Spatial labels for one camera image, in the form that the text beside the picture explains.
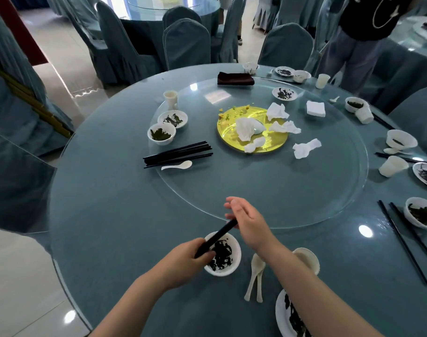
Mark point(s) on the person's left forearm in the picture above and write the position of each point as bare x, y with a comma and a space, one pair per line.
129, 308

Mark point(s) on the person's right forearm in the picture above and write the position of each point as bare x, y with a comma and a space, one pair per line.
315, 301

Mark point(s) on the red door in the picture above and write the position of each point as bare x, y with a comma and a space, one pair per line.
17, 28

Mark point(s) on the person's left hand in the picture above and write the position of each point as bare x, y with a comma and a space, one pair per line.
182, 266

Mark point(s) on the round glass turntable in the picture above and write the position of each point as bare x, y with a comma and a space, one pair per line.
269, 186
164, 3

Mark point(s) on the person's right hand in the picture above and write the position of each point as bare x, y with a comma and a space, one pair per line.
257, 229

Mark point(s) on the dark red cloth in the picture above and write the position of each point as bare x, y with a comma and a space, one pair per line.
235, 79

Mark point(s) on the blue clothed background table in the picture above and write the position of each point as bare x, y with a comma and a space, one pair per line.
403, 73
213, 13

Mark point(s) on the bundle of black chopsticks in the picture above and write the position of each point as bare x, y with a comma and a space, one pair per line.
178, 154

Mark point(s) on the round blue table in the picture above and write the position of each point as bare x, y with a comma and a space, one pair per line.
111, 193

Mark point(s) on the crumpled white tissue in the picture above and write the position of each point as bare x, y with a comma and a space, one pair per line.
248, 129
254, 145
287, 128
303, 150
276, 111

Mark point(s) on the folded white napkin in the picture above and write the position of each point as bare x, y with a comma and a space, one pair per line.
316, 108

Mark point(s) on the yellow round disc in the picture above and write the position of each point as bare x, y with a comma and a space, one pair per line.
225, 131

